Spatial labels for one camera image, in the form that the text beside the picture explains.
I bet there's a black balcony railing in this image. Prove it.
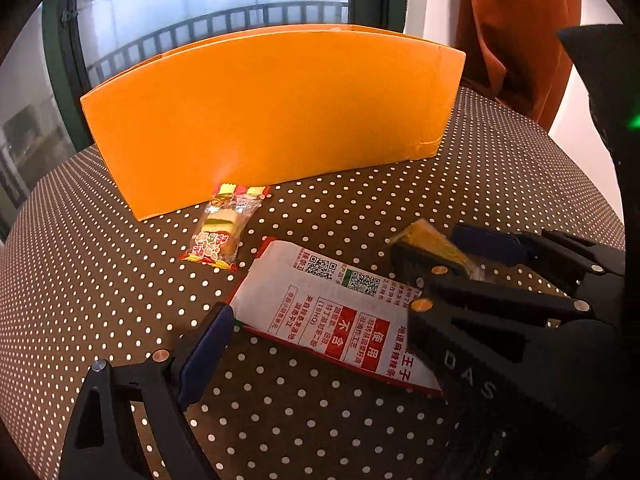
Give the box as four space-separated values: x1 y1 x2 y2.
82 0 351 86

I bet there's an orange cardboard box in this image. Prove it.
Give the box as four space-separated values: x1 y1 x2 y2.
80 25 467 222

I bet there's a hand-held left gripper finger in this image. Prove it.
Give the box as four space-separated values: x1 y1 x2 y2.
59 302 236 480

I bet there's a white red-edged snack packet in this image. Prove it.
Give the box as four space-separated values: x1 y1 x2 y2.
227 237 446 398

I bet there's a brown polka-dot tablecloth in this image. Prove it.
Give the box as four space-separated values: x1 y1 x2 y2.
0 85 626 480

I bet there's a small clear candy packet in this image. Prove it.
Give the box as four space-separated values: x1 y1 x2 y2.
179 183 271 272

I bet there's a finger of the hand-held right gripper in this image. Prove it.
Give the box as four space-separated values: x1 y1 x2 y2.
447 223 626 311
389 239 626 480

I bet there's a rust orange curtain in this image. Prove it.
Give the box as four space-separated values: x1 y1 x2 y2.
452 0 588 133

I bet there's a small yellow snack packet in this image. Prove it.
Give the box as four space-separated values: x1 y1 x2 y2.
387 218 486 283

